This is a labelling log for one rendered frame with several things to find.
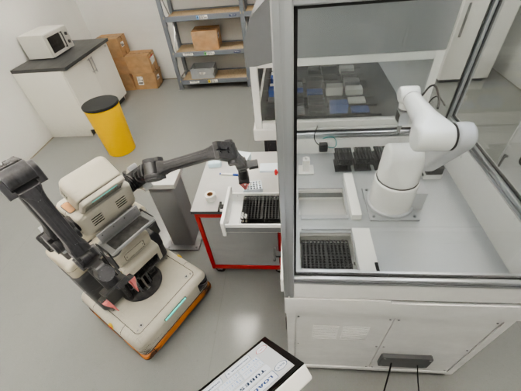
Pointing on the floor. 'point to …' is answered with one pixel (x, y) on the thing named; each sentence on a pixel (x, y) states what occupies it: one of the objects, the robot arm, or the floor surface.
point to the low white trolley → (232, 250)
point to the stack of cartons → (133, 64)
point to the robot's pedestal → (176, 212)
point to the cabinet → (388, 341)
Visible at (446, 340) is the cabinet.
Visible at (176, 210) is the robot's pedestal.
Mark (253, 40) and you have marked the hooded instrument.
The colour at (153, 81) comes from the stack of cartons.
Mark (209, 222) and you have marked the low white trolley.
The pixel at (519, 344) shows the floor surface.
